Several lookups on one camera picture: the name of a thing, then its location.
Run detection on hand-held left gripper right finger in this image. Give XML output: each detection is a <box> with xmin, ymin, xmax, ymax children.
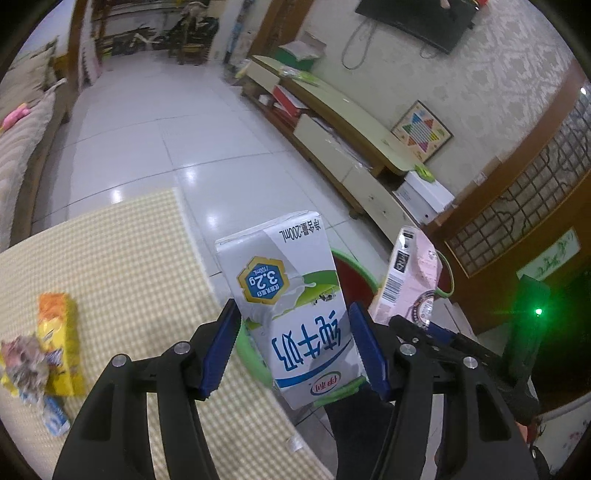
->
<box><xmin>348</xmin><ymin>302</ymin><xmax>539</xmax><ymax>480</ymax></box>

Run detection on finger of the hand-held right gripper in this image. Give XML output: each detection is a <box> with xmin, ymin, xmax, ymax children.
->
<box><xmin>389</xmin><ymin>315</ymin><xmax>462</xmax><ymax>360</ymax></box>
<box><xmin>427</xmin><ymin>323</ymin><xmax>506</xmax><ymax>370</ymax></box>

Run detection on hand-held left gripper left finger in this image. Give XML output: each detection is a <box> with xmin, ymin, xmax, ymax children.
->
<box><xmin>52</xmin><ymin>299</ymin><xmax>242</xmax><ymax>480</ymax></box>

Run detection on pink box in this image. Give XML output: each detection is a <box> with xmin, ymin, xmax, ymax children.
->
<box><xmin>369</xmin><ymin>226</ymin><xmax>443</xmax><ymax>330</ymax></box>

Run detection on green plastic basin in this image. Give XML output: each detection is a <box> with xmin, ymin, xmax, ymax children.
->
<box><xmin>235</xmin><ymin>248</ymin><xmax>455</xmax><ymax>408</ymax></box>

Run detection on white blue milk carton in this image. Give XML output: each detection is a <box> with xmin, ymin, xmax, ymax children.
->
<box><xmin>215</xmin><ymin>211</ymin><xmax>369</xmax><ymax>411</ymax></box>

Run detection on yellow checked tablecloth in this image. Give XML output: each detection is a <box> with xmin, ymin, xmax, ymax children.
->
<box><xmin>0</xmin><ymin>187</ymin><xmax>335</xmax><ymax>480</ymax></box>

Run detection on white cardboard box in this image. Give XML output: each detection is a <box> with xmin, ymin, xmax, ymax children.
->
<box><xmin>393</xmin><ymin>170</ymin><xmax>455</xmax><ymax>224</ymax></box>

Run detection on wooden lattice partition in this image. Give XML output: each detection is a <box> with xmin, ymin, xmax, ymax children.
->
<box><xmin>422</xmin><ymin>60</ymin><xmax>591</xmax><ymax>333</ymax></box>

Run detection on yellow snack box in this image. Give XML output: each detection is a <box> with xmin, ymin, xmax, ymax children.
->
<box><xmin>37</xmin><ymin>293</ymin><xmax>88</xmax><ymax>398</ymax></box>

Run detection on blue white wrapper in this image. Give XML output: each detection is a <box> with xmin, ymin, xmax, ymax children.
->
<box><xmin>41</xmin><ymin>394</ymin><xmax>71</xmax><ymax>437</ymax></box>

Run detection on brown crumpled paper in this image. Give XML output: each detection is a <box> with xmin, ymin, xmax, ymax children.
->
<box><xmin>0</xmin><ymin>336</ymin><xmax>51</xmax><ymax>406</ymax></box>

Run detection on star checkers game board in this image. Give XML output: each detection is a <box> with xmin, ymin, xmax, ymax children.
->
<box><xmin>392</xmin><ymin>100</ymin><xmax>453</xmax><ymax>163</ymax></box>

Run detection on cream wooden television cabinet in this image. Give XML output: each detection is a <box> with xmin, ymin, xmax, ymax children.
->
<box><xmin>240</xmin><ymin>55</ymin><xmax>423</xmax><ymax>232</ymax></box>

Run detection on red folder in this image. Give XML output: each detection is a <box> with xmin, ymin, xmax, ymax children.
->
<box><xmin>272</xmin><ymin>85</ymin><xmax>309</xmax><ymax>116</ymax></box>

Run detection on striped beige sofa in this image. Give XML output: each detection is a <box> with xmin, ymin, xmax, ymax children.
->
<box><xmin>0</xmin><ymin>46</ymin><xmax>70</xmax><ymax>250</ymax></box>

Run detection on green plastic packet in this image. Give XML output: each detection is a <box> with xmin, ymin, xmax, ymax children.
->
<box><xmin>281</xmin><ymin>67</ymin><xmax>319</xmax><ymax>87</ymax></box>

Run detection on green box white paper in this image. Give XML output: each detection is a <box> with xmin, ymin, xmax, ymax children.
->
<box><xmin>279</xmin><ymin>32</ymin><xmax>326</xmax><ymax>70</ymax></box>

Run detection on black television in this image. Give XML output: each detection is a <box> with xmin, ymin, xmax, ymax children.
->
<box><xmin>355</xmin><ymin>0</ymin><xmax>478</xmax><ymax>55</ymax></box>

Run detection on pink soft toy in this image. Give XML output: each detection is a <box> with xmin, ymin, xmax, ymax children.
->
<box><xmin>0</xmin><ymin>104</ymin><xmax>31</xmax><ymax>132</ymax></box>

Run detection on dark stroller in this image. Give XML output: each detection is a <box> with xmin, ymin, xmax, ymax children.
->
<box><xmin>164</xmin><ymin>0</ymin><xmax>220</xmax><ymax>65</ymax></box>

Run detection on white balance bike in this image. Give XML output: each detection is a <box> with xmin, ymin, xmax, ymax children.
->
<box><xmin>113</xmin><ymin>25</ymin><xmax>167</xmax><ymax>54</ymax></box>

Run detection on pink white foam mats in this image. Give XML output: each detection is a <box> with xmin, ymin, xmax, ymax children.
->
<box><xmin>78</xmin><ymin>28</ymin><xmax>100</xmax><ymax>86</ymax></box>

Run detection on beige cushion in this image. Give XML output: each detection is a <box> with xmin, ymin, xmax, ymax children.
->
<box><xmin>4</xmin><ymin>41</ymin><xmax>58</xmax><ymax>109</ymax></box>

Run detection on green white wall sticker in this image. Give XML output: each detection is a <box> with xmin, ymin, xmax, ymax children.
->
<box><xmin>517</xmin><ymin>228</ymin><xmax>580</xmax><ymax>280</ymax></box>

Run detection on black television cable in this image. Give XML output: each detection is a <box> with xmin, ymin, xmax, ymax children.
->
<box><xmin>342</xmin><ymin>21</ymin><xmax>376</xmax><ymax>71</ymax></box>

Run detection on colourful wall poster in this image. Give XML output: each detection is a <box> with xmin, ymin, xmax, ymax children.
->
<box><xmin>226</xmin><ymin>0</ymin><xmax>252</xmax><ymax>63</ymax></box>

